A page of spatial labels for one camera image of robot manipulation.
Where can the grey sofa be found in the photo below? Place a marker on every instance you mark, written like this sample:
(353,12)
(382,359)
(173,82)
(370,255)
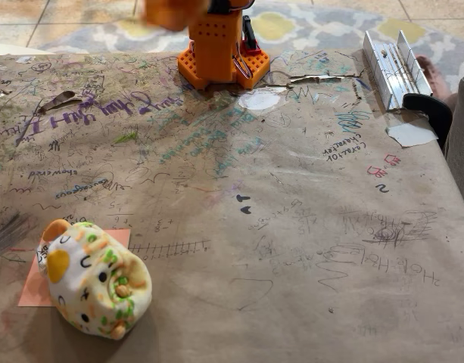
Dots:
(462,143)

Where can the pink sticky note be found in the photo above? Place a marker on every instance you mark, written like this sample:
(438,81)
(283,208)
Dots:
(120,238)

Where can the grey yellow patterned rug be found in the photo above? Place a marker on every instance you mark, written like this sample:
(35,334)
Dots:
(322,30)

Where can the black plug on red board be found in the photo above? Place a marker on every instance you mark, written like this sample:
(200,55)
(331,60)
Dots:
(250,36)

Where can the scribbled brown paper cover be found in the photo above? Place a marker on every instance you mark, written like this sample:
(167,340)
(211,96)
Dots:
(254,264)

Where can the aluminium miter box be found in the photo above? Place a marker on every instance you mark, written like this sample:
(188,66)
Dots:
(396,75)

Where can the person's bare foot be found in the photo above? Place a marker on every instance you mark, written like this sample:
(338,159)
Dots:
(436,79)

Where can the plush cat toy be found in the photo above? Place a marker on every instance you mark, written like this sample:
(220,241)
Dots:
(99,280)

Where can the orange robot arm with base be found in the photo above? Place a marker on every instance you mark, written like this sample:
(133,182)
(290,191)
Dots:
(216,49)

